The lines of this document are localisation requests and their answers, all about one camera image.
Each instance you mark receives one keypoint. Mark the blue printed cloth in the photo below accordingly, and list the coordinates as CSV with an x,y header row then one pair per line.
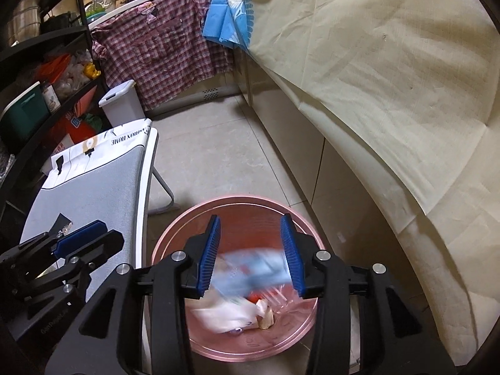
x,y
226,11

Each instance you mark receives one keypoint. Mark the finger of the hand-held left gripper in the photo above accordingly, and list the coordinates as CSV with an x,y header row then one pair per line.
x,y
84,234
99,248

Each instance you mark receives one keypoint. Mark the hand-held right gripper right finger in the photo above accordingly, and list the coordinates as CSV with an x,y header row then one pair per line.
x,y
292,259

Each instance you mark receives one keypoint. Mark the yellow bag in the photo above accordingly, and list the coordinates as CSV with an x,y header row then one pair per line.
x,y
92,70

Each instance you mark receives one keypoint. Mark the orange packet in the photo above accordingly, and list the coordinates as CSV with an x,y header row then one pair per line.
x,y
52,68

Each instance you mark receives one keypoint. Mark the blue and white packet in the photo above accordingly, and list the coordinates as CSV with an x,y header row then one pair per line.
x,y
254,269

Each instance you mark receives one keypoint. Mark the red plaid shirt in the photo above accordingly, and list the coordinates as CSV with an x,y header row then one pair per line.
x,y
164,47

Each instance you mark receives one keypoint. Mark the labelled jar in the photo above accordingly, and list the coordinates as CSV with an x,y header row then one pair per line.
x,y
50,99

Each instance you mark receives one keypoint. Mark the cream cloth sheet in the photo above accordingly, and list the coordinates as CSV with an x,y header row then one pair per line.
x,y
371,66

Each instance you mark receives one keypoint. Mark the steel pot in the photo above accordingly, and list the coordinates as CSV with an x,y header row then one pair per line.
x,y
25,19

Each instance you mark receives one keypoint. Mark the black shelf rack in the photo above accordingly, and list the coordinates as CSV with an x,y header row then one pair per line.
x,y
23,54

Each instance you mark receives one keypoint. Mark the grey ironing board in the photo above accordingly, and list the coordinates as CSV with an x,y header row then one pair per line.
x,y
97,203

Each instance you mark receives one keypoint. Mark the pink plastic bucket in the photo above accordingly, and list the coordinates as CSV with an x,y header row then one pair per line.
x,y
250,211

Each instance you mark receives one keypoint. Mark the white lidded bin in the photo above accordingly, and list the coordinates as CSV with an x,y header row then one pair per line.
x,y
121,105

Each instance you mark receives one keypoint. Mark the red cardboard box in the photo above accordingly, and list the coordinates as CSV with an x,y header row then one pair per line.
x,y
76,125

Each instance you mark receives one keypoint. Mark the red plastic bag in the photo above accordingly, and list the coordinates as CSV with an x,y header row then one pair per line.
x,y
254,300

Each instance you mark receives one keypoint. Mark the green storage box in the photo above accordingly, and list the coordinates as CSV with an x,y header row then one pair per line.
x,y
21,121

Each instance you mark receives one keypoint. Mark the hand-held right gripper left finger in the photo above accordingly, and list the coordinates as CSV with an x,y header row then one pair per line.
x,y
209,259

